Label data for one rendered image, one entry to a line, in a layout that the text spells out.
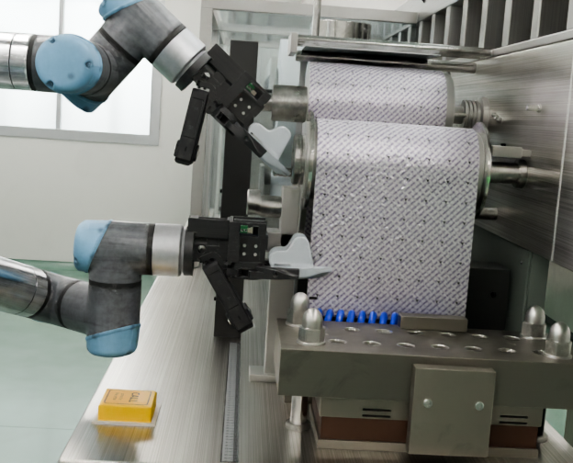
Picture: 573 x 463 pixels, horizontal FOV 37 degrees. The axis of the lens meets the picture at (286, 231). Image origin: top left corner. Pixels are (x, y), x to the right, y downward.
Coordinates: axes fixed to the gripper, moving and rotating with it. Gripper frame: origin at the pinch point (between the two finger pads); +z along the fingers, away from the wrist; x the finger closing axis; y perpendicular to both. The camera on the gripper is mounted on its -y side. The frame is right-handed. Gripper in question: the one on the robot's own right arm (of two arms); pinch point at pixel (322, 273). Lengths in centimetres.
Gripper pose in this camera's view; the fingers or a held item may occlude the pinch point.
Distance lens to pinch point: 125.6
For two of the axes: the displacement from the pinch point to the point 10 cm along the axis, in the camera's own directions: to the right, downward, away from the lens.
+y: 0.7, -9.9, -1.3
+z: 10.0, 0.6, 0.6
